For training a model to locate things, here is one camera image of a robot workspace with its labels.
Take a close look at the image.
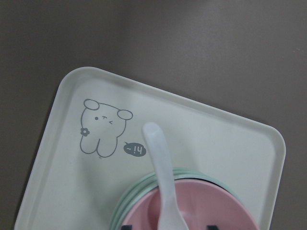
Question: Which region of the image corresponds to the small pink bowl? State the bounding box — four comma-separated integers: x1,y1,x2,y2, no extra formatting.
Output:
120,179,259,230

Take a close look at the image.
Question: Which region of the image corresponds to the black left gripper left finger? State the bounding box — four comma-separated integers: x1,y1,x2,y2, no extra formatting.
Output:
121,225,133,230

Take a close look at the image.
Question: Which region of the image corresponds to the cream rabbit tray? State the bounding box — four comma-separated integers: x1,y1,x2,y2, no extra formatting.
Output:
14,67,286,230

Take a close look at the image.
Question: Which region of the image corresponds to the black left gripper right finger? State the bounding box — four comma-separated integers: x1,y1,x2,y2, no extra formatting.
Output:
206,225,218,230

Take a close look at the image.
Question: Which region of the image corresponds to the white ceramic spoon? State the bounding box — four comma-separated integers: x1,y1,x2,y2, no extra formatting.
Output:
142,122,188,230

